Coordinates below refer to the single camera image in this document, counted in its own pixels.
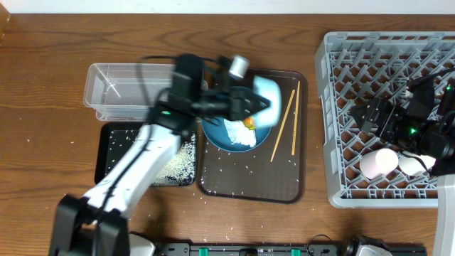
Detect light blue bowl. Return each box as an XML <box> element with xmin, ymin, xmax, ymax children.
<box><xmin>252</xmin><ymin>76</ymin><xmax>282</xmax><ymax>129</ymax></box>

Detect yellow snack wrapper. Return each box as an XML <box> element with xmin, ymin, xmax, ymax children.
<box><xmin>242</xmin><ymin>116</ymin><xmax>256</xmax><ymax>130</ymax></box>

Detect white tissue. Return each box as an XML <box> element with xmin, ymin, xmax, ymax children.
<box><xmin>224</xmin><ymin>119</ymin><xmax>257</xmax><ymax>148</ymax></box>

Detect dark blue plate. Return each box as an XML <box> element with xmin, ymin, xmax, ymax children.
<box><xmin>202</xmin><ymin>117</ymin><xmax>271</xmax><ymax>153</ymax></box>

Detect white green cup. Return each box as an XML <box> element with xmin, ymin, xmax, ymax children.
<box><xmin>398</xmin><ymin>151</ymin><xmax>436</xmax><ymax>176</ymax></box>

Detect pink cup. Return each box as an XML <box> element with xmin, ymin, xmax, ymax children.
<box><xmin>360</xmin><ymin>148</ymin><xmax>399</xmax><ymax>179</ymax></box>

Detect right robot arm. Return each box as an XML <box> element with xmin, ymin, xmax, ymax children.
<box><xmin>349</xmin><ymin>68</ymin><xmax>454</xmax><ymax>255</ymax></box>

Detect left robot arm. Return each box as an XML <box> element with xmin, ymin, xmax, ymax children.
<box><xmin>48</xmin><ymin>53</ymin><xmax>282</xmax><ymax>256</ymax></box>

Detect grey dishwasher rack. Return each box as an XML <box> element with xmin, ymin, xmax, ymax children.
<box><xmin>315</xmin><ymin>31</ymin><xmax>454</xmax><ymax>208</ymax></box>

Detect black waste tray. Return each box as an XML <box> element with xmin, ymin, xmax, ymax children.
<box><xmin>94</xmin><ymin>122</ymin><xmax>198</xmax><ymax>188</ymax></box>

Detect wooden chopstick left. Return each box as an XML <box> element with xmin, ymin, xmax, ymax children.
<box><xmin>270</xmin><ymin>89</ymin><xmax>296</xmax><ymax>163</ymax></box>

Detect wooden chopstick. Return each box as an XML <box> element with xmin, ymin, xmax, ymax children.
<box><xmin>270</xmin><ymin>89</ymin><xmax>296</xmax><ymax>163</ymax></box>
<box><xmin>291</xmin><ymin>80</ymin><xmax>301</xmax><ymax>156</ymax></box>

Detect wooden chopstick right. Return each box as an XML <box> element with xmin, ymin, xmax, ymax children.
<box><xmin>291</xmin><ymin>80</ymin><xmax>301</xmax><ymax>156</ymax></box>

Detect brown plastic tray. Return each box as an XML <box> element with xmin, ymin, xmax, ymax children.
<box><xmin>197</xmin><ymin>69</ymin><xmax>308</xmax><ymax>204</ymax></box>

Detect pile of rice grains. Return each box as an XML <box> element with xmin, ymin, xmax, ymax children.
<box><xmin>106</xmin><ymin>128</ymin><xmax>197</xmax><ymax>186</ymax></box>

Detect clear plastic bin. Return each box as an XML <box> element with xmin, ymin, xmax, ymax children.
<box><xmin>84</xmin><ymin>63</ymin><xmax>174</xmax><ymax>122</ymax></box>

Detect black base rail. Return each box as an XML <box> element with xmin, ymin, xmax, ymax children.
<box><xmin>127</xmin><ymin>233</ymin><xmax>427</xmax><ymax>256</ymax></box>

